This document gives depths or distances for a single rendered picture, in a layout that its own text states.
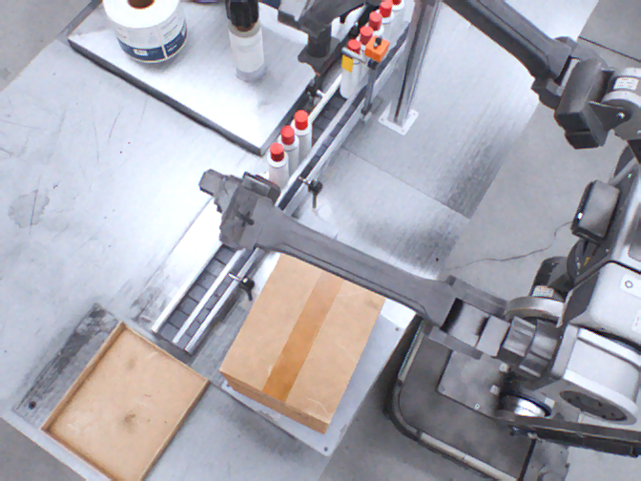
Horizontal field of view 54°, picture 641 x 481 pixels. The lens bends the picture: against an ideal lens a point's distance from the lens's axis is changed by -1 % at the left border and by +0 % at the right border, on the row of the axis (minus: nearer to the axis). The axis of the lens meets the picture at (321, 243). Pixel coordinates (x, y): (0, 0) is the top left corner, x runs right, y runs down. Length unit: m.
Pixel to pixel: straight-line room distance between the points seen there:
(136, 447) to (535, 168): 2.00
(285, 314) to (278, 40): 0.91
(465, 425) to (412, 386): 0.21
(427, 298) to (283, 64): 1.08
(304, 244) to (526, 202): 1.95
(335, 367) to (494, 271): 1.44
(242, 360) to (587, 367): 0.64
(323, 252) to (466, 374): 1.36
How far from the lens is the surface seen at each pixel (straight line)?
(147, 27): 1.80
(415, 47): 1.57
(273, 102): 1.79
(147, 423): 1.58
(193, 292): 1.57
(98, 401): 1.61
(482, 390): 2.21
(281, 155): 1.48
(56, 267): 1.74
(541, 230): 2.74
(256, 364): 1.27
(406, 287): 0.93
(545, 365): 0.96
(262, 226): 0.89
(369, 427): 2.38
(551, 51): 1.19
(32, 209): 1.83
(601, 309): 0.96
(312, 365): 1.26
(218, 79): 1.84
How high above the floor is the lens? 2.36
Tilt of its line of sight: 69 degrees down
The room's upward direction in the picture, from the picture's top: 5 degrees clockwise
